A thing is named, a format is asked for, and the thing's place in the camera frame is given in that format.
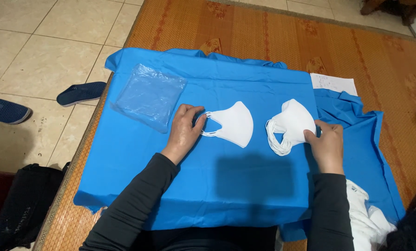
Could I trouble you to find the person's right hand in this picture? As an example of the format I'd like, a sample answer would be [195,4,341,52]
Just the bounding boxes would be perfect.
[303,119,345,175]

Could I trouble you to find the person's left hand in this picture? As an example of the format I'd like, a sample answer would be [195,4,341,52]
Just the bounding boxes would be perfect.
[161,103,207,165]

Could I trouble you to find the stack of white masks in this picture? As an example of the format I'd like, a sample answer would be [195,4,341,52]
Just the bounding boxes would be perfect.
[265,99,317,157]

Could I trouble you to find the single white face mask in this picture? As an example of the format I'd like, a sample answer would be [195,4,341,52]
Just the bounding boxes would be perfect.
[195,101,254,149]

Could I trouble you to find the blue cloth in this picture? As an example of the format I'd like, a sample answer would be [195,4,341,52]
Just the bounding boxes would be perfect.
[73,47,406,242]

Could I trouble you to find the clear plastic bags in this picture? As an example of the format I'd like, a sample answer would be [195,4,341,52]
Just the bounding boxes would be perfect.
[110,63,188,134]

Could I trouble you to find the white paper sheet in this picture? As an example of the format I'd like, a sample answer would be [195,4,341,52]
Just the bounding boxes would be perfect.
[310,73,358,97]

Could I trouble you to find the plastic bag of white masks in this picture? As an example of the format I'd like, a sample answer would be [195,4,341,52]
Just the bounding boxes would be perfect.
[345,179,397,251]

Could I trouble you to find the woven straw mat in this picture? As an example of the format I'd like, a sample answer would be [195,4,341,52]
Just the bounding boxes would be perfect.
[32,0,416,251]

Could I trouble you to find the dark blue slipper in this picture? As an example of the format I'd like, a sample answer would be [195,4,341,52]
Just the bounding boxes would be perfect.
[56,82,107,107]
[0,98,32,125]

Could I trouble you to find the person's dark lap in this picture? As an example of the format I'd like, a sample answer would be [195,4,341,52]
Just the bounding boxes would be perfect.
[131,225,279,251]

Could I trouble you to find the black cloth heap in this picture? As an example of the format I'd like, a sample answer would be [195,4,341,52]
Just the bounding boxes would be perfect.
[386,188,416,251]

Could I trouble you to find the black fabric bag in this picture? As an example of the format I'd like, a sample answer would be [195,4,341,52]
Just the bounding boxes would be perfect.
[0,162,71,250]

